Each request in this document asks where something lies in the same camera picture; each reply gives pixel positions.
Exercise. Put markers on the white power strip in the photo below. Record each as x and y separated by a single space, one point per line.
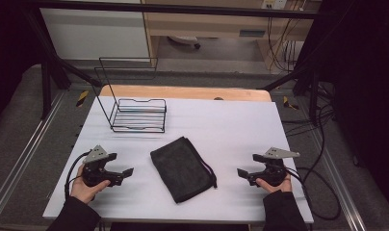
274 4

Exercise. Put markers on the black curtain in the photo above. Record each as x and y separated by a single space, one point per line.
9 48
366 80

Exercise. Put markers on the white plate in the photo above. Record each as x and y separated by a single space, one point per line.
184 40

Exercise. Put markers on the black metal stand strut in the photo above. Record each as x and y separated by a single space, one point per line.
313 93
46 83

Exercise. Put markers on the aluminium floor rail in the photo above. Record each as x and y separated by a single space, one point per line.
29 144
338 179

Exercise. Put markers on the person's left hand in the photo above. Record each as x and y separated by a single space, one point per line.
82 192

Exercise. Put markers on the yellow black tape strip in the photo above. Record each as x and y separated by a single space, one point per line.
82 98
289 103

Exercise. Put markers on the light wooden desk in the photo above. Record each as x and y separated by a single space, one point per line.
208 24

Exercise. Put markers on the white cabinet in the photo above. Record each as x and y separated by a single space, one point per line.
93 33

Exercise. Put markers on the black metal crossbar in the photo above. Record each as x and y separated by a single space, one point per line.
183 8

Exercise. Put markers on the wooden table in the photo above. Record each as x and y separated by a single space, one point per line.
183 93

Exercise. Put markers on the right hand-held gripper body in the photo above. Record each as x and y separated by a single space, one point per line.
274 173

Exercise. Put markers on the person's right hand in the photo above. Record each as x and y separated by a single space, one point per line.
280 188

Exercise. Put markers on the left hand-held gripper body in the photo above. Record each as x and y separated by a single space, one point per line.
94 173

